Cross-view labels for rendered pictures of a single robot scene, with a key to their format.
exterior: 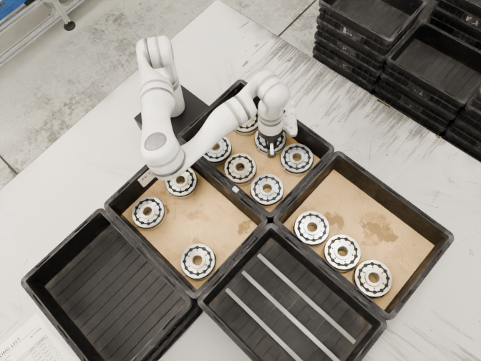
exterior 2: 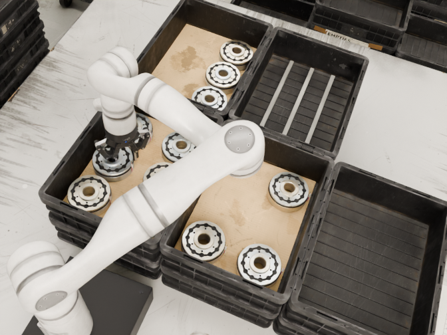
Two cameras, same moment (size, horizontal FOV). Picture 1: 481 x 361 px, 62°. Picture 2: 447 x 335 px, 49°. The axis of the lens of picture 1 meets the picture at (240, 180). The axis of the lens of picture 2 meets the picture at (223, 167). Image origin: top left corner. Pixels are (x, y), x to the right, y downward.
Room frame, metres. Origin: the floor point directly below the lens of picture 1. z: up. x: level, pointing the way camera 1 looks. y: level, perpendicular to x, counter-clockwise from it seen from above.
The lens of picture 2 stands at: (0.83, 0.57, 1.90)
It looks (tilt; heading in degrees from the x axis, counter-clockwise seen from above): 56 degrees down; 231
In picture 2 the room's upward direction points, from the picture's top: 10 degrees clockwise
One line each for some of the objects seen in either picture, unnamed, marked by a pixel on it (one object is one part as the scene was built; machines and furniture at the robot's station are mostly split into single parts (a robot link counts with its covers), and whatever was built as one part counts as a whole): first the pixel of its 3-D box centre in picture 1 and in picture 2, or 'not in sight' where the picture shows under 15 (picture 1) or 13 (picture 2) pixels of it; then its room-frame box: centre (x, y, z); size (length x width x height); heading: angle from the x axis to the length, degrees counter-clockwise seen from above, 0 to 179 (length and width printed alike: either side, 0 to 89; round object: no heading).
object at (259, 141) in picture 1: (270, 137); (112, 158); (0.62, -0.12, 0.86); 0.10 x 0.10 x 0.01
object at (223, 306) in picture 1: (288, 314); (298, 100); (0.08, -0.06, 0.87); 0.40 x 0.30 x 0.11; 37
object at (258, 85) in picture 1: (257, 94); (122, 81); (0.59, -0.08, 1.16); 0.14 x 0.09 x 0.07; 114
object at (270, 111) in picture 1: (273, 102); (118, 82); (0.58, -0.12, 1.12); 0.09 x 0.07 x 0.15; 24
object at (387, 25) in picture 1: (362, 36); not in sight; (1.36, -0.75, 0.37); 0.40 x 0.30 x 0.45; 38
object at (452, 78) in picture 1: (429, 82); not in sight; (1.05, -1.00, 0.31); 0.40 x 0.30 x 0.34; 38
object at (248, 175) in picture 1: (240, 167); (163, 179); (0.54, -0.01, 0.86); 0.10 x 0.10 x 0.01
